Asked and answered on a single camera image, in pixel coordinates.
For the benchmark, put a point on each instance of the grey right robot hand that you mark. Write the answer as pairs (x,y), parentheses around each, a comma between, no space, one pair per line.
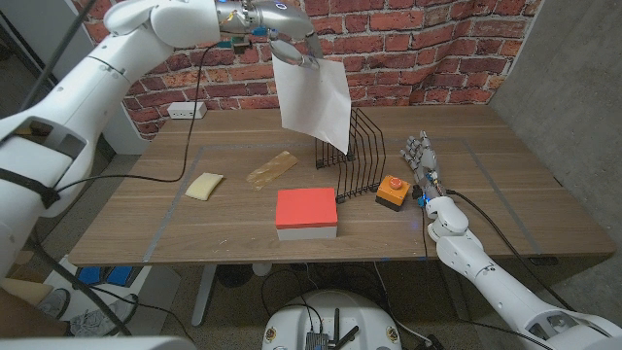
(426,163)

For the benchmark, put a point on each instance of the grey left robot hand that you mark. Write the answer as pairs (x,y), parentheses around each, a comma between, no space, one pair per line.
(286,19)

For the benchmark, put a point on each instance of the white paper sheet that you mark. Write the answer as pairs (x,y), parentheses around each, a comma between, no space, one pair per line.
(313,97)

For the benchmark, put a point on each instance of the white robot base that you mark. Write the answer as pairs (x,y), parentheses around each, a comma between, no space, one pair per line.
(291,321)

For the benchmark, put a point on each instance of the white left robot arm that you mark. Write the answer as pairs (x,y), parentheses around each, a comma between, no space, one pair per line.
(97,82)

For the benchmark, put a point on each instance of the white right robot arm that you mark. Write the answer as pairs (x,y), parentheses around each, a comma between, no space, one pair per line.
(466,253)

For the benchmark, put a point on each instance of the orange block with red button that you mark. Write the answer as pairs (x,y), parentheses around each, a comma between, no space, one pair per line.
(391,192)

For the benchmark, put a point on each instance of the red and white box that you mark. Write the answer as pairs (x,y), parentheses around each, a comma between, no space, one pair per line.
(306,209)

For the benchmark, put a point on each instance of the tan translucent adhesive wrap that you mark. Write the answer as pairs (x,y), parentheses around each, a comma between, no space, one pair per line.
(272,170)

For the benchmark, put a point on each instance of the tan cardboard box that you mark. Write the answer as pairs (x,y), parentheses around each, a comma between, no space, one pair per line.
(24,289)

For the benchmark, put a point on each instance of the red brick printed backdrop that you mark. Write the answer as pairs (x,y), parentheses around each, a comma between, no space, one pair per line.
(413,48)

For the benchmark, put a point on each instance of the white power strip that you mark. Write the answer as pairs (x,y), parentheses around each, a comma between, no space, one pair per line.
(187,111)

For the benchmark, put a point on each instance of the black plug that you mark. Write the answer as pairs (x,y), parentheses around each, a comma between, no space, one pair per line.
(435,344)

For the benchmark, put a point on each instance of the black antenna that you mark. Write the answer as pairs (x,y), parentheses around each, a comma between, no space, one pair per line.
(350,336)
(336,330)

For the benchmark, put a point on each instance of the grey electronics module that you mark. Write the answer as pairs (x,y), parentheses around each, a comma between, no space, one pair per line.
(316,341)

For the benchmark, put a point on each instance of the grey tape outline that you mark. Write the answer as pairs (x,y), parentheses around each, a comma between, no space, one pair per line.
(172,204)

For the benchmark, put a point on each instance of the white floor board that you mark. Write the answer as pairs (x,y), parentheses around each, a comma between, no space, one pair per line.
(160,291)

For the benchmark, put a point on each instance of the blue floor pad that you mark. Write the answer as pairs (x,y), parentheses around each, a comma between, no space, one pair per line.
(88,275)
(120,275)

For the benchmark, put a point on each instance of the grey sneaker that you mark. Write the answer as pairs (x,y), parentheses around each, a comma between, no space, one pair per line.
(87,323)
(53,304)

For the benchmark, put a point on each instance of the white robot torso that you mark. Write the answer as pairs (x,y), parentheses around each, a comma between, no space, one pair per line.
(97,344)

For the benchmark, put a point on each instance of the brown trouser leg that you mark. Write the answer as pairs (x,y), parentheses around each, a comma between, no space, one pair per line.
(24,318)

